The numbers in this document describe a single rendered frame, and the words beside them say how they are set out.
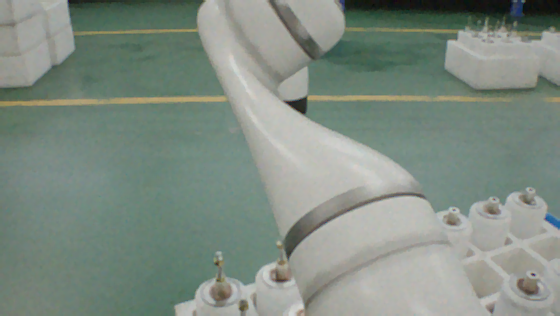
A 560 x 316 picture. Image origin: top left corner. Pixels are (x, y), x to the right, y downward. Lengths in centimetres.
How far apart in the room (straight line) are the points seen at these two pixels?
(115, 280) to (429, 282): 117
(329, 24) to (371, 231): 17
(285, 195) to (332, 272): 6
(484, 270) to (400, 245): 94
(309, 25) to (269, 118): 8
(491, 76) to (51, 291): 238
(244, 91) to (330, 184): 10
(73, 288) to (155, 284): 22
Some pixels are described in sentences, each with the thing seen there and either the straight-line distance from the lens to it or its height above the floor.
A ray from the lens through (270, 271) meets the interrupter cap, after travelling 95.
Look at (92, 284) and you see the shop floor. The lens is 138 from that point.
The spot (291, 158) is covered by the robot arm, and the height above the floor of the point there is 73.
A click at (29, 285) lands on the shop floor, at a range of 144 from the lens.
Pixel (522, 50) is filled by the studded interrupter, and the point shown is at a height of 21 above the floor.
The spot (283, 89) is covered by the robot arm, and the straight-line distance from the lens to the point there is 72.
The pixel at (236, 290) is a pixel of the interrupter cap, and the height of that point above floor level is 25.
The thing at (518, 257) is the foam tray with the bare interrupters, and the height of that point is 15.
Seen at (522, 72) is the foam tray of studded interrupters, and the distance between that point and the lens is 300.
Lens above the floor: 87
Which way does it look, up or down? 27 degrees down
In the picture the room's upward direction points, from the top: straight up
